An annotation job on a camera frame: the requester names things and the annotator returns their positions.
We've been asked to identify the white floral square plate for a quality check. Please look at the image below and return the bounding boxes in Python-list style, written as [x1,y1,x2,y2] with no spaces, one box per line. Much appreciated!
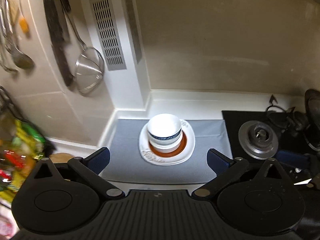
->
[138,119,195,166]

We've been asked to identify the brown round plate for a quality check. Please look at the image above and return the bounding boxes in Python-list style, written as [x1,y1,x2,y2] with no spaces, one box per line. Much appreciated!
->
[149,132,187,158]

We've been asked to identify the white bowl blue pattern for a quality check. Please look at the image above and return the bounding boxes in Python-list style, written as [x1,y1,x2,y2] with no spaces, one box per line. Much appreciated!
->
[146,113,182,145]

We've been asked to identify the wooden cutting board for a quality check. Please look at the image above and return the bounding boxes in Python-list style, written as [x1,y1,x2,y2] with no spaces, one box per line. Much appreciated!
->
[49,153,74,164]

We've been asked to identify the grey table mat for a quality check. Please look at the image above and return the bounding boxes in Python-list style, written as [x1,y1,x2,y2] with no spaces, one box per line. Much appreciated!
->
[102,119,232,184]

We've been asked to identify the black gas stove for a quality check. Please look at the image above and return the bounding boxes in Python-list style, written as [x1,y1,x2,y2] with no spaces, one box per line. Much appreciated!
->
[222,95,319,183]

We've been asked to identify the colourful snack packages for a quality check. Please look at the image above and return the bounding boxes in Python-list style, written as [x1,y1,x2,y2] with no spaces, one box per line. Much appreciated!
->
[0,87,54,235]

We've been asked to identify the metal mesh strainer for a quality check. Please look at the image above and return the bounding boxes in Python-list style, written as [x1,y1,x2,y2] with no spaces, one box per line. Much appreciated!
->
[60,0,105,95]

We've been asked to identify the metal hanging ladle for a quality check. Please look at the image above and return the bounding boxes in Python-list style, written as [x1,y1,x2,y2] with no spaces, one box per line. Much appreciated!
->
[1,0,35,75]

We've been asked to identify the black hanging utensil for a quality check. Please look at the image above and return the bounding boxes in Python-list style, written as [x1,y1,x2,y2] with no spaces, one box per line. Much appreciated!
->
[43,0,74,87]

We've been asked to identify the grey wall vent grille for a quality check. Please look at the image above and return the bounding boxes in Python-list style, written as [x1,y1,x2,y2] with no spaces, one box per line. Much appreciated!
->
[89,0,126,71]

